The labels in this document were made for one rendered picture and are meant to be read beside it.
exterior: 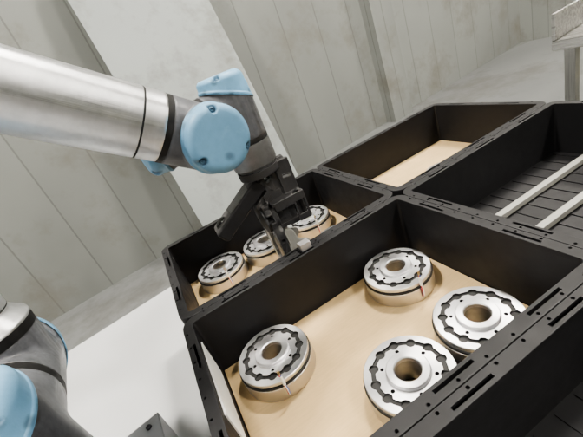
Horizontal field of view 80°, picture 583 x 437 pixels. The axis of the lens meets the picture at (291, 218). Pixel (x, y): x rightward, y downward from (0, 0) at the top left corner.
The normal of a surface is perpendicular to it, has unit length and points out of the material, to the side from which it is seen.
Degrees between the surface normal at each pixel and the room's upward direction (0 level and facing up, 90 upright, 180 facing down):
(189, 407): 0
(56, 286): 90
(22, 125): 125
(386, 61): 90
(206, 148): 90
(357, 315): 0
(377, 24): 90
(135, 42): 76
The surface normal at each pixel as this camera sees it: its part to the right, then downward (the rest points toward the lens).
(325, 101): 0.51, 0.22
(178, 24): 0.42, 0.00
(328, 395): -0.34, -0.84
